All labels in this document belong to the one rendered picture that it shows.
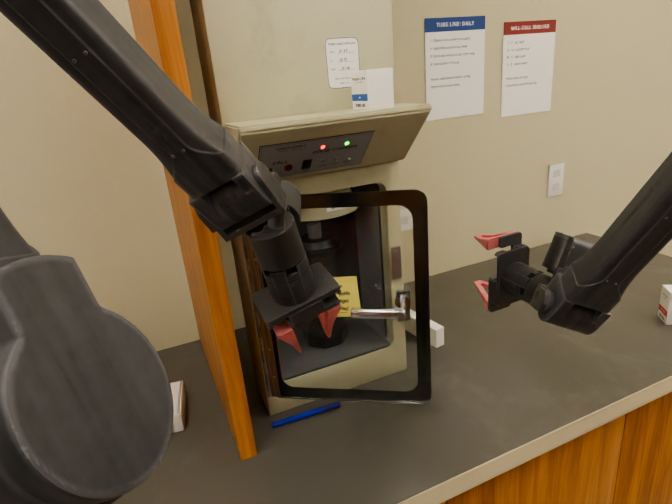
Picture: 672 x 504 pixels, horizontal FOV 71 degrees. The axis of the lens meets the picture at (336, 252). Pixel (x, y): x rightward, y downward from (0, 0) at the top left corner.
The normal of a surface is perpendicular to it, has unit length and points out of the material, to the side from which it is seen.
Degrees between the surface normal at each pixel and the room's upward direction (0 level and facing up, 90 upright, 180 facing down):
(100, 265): 90
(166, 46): 90
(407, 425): 0
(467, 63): 90
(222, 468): 0
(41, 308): 65
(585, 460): 90
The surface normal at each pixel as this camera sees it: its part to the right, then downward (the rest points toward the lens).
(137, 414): 0.86, -0.43
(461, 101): 0.40, 0.28
